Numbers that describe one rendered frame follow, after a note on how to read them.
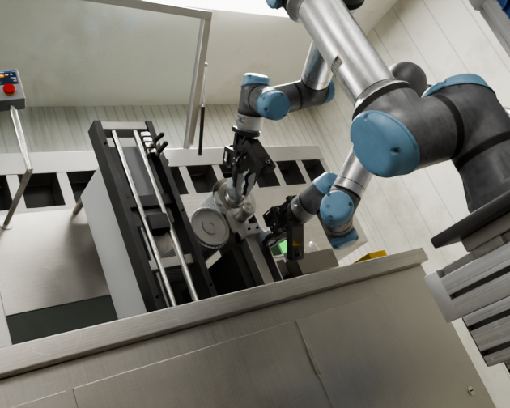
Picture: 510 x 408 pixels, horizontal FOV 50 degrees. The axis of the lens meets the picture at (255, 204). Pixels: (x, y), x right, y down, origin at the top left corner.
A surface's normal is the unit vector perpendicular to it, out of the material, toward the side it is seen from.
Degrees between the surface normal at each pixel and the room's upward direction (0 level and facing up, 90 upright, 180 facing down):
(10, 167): 90
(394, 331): 90
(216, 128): 90
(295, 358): 90
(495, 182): 72
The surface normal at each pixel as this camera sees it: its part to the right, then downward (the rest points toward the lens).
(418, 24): -0.80, 0.12
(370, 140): -0.85, 0.38
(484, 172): -0.75, -0.25
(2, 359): 0.52, -0.49
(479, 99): 0.14, -0.44
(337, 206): -0.16, -0.29
